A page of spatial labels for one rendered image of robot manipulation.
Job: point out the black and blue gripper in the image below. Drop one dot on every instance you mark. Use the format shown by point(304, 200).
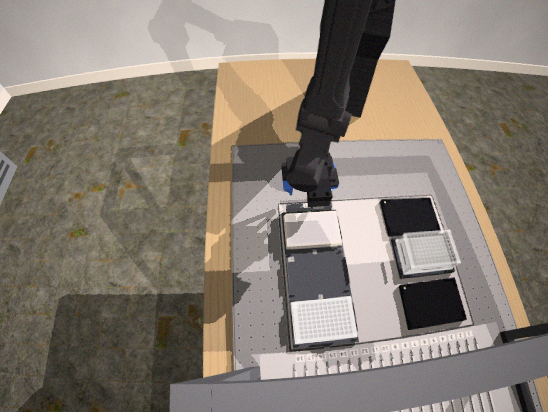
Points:
point(285, 166)

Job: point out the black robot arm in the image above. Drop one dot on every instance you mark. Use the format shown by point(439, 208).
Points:
point(342, 26)

